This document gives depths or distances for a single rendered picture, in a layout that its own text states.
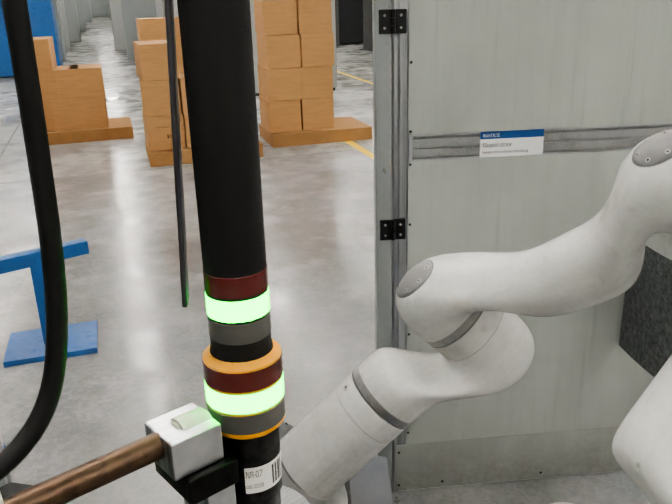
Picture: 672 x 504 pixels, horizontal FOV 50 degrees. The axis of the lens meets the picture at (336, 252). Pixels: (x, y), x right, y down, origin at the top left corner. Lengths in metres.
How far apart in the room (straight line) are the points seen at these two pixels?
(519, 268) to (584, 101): 1.44
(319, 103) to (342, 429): 7.65
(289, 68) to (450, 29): 6.34
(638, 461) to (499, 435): 2.06
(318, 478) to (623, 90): 1.65
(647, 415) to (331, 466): 0.57
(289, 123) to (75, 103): 2.70
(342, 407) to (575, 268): 0.41
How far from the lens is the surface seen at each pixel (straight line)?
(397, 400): 1.09
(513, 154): 2.33
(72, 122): 9.64
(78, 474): 0.38
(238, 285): 0.37
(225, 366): 0.39
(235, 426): 0.40
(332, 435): 1.13
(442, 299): 1.01
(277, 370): 0.40
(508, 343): 1.08
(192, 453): 0.39
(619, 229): 0.88
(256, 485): 0.43
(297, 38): 8.48
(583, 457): 2.92
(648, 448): 0.70
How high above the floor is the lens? 1.76
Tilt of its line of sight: 20 degrees down
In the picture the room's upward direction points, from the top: 2 degrees counter-clockwise
